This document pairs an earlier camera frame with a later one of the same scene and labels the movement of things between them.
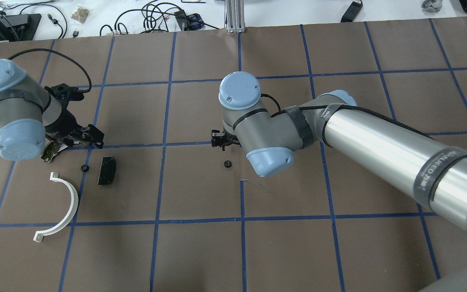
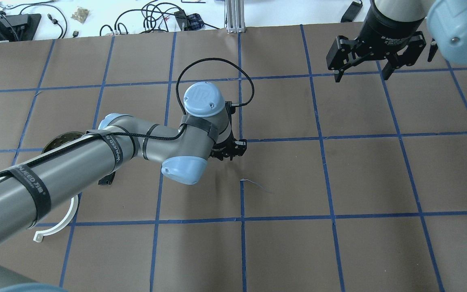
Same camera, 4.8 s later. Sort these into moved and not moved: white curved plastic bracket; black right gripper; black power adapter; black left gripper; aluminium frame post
Moved: black left gripper; black right gripper
Not moved: aluminium frame post; white curved plastic bracket; black power adapter
